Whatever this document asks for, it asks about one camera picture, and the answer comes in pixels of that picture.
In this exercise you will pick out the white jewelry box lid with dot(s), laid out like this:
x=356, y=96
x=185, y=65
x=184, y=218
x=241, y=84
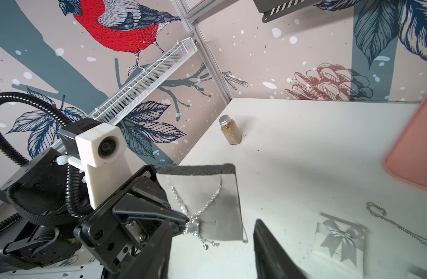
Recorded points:
x=339, y=247

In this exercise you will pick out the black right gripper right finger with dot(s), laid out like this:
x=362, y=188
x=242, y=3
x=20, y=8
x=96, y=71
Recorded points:
x=271, y=260

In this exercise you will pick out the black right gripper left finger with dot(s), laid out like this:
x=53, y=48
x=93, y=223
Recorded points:
x=153, y=261

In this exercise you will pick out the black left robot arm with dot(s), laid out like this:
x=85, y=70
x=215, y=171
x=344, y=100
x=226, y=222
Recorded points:
x=50, y=199

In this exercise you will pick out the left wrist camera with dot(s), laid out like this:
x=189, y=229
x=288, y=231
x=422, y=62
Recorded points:
x=98, y=149

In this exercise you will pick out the white wire mesh shelf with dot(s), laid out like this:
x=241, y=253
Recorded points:
x=113, y=110

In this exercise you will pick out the glass spice jar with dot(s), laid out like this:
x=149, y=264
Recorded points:
x=230, y=130

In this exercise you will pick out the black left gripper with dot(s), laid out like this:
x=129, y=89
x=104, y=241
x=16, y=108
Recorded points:
x=126, y=220

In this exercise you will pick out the pink plastic tray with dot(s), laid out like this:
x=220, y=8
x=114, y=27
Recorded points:
x=407, y=158

